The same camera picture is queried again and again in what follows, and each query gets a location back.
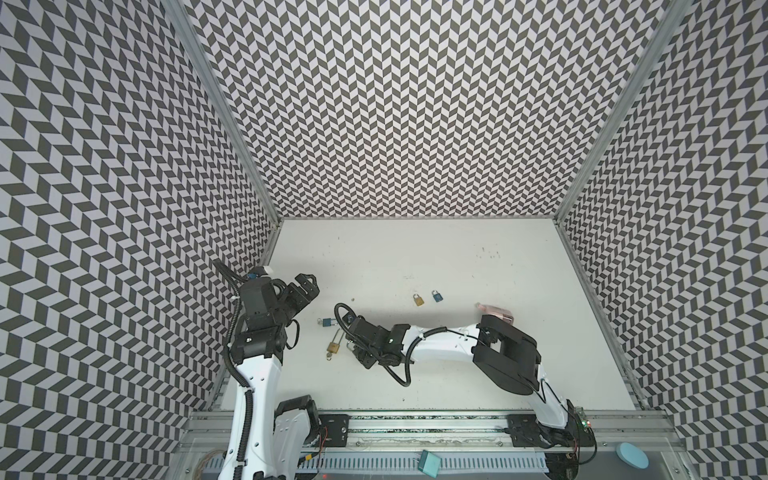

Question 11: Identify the aluminium right corner post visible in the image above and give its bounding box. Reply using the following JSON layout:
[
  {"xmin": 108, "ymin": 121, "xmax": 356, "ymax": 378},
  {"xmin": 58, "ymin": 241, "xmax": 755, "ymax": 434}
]
[{"xmin": 553, "ymin": 0, "xmax": 693, "ymax": 225}]

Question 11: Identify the light blue oval object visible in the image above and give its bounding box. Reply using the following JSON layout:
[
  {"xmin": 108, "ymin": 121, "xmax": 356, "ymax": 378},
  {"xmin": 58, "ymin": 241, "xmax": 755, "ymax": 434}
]
[{"xmin": 615, "ymin": 442, "xmax": 650, "ymax": 470}]

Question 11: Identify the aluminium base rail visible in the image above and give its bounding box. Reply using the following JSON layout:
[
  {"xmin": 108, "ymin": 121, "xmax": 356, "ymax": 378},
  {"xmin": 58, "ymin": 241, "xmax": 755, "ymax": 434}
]
[{"xmin": 176, "ymin": 410, "xmax": 685, "ymax": 453}]

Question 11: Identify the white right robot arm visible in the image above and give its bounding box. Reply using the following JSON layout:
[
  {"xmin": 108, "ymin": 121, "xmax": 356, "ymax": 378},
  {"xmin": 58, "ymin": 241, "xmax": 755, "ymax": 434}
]
[{"xmin": 334, "ymin": 303, "xmax": 597, "ymax": 451}]

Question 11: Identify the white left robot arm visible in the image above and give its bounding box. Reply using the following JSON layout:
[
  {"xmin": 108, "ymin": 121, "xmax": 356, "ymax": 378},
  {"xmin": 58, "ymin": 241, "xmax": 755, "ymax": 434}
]
[{"xmin": 213, "ymin": 260, "xmax": 324, "ymax": 479}]

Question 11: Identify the teal square block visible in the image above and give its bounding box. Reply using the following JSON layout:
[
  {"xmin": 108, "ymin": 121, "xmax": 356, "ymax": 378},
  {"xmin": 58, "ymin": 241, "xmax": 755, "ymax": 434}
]
[{"xmin": 417, "ymin": 450, "xmax": 442, "ymax": 478}]

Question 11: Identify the aluminium left corner post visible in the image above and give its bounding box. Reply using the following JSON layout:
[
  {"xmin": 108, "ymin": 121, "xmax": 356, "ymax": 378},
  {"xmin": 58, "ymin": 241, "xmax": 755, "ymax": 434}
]
[{"xmin": 161, "ymin": 0, "xmax": 283, "ymax": 229}]

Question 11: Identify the aluminium corner post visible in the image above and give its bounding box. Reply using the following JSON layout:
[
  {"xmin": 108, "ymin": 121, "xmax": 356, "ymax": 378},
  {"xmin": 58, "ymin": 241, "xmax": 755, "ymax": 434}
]
[
  {"xmin": 161, "ymin": 0, "xmax": 283, "ymax": 229},
  {"xmin": 553, "ymin": 0, "xmax": 693, "ymax": 225}
]

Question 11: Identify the pink pencil sharpener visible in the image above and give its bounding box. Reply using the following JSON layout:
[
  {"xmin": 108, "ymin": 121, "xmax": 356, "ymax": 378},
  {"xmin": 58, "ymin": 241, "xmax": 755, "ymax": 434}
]
[{"xmin": 475, "ymin": 302, "xmax": 514, "ymax": 324}]

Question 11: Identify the long shackle brass padlock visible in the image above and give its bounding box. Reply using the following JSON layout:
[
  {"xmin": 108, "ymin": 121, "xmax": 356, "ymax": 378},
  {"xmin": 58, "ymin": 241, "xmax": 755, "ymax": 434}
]
[{"xmin": 326, "ymin": 328, "xmax": 345, "ymax": 361}]

